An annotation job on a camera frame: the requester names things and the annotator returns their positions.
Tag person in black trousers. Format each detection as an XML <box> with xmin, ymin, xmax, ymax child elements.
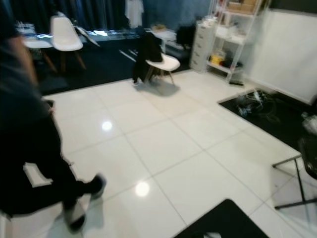
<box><xmin>0</xmin><ymin>0</ymin><xmax>107</xmax><ymax>234</ymax></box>

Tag round white table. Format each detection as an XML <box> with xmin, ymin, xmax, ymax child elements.
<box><xmin>24</xmin><ymin>36</ymin><xmax>54</xmax><ymax>51</ymax></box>

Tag white shell chair wooden legs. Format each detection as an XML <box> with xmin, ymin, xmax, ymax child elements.
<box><xmin>145</xmin><ymin>54</ymin><xmax>181</xmax><ymax>86</ymax></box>
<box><xmin>50</xmin><ymin>15</ymin><xmax>88</xmax><ymax>73</ymax></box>

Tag black jacket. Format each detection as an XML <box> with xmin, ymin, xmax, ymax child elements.
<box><xmin>132</xmin><ymin>31</ymin><xmax>164</xmax><ymax>86</ymax></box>

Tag white hanging garment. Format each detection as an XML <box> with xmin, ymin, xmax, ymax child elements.
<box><xmin>125</xmin><ymin>0</ymin><xmax>145</xmax><ymax>29</ymax></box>

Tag black bag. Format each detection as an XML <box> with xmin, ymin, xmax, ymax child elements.
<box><xmin>175</xmin><ymin>25</ymin><xmax>197</xmax><ymax>49</ymax></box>

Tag white drawer cabinet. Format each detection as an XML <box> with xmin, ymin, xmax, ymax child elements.
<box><xmin>190</xmin><ymin>21</ymin><xmax>217</xmax><ymax>72</ymax></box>

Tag yellow container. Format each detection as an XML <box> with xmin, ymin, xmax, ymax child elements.
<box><xmin>210</xmin><ymin>52</ymin><xmax>225</xmax><ymax>63</ymax></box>

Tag black floor mat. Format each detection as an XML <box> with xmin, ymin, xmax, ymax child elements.
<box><xmin>218</xmin><ymin>88</ymin><xmax>317</xmax><ymax>152</ymax></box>
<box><xmin>172</xmin><ymin>199</ymin><xmax>271</xmax><ymax>238</ymax></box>

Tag white metal shelf rack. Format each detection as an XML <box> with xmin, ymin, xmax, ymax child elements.
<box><xmin>207</xmin><ymin>0</ymin><xmax>265</xmax><ymax>84</ymax></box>

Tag tangle of thin cables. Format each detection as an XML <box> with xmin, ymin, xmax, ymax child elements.
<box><xmin>234</xmin><ymin>91</ymin><xmax>285</xmax><ymax>123</ymax></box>

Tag black metal frame table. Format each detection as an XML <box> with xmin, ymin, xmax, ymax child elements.
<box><xmin>271</xmin><ymin>135</ymin><xmax>317</xmax><ymax>211</ymax></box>

